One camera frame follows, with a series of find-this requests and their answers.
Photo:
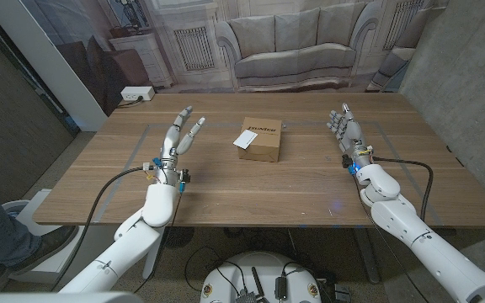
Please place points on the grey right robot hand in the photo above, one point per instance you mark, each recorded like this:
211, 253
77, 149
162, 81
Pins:
352, 134

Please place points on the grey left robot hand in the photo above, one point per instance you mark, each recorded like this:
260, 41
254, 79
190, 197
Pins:
170, 143

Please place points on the white card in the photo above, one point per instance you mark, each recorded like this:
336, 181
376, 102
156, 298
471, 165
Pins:
245, 139

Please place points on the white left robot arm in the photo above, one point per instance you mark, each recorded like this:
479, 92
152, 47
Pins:
141, 235

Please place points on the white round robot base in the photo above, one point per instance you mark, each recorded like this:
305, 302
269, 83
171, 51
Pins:
263, 269

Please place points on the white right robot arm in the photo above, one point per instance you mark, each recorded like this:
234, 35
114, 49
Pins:
427, 244

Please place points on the brown cardboard box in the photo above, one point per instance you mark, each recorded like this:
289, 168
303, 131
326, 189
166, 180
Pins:
265, 145

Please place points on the white power strip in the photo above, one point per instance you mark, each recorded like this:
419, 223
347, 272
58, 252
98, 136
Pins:
136, 93

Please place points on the round black floor object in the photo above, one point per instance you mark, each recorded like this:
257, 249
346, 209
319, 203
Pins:
178, 237

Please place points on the printed living room backdrop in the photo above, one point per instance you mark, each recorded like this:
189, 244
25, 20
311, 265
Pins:
293, 42

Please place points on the person's dark shoe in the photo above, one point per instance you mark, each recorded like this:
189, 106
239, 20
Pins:
49, 244

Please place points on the white floor platform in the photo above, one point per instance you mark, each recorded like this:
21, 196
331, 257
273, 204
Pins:
57, 263

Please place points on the black antenna on base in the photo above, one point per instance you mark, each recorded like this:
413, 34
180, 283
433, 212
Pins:
257, 284

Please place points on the black adapter on base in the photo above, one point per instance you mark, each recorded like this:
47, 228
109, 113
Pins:
280, 288

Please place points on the white robot torso edge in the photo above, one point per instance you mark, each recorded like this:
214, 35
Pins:
57, 298

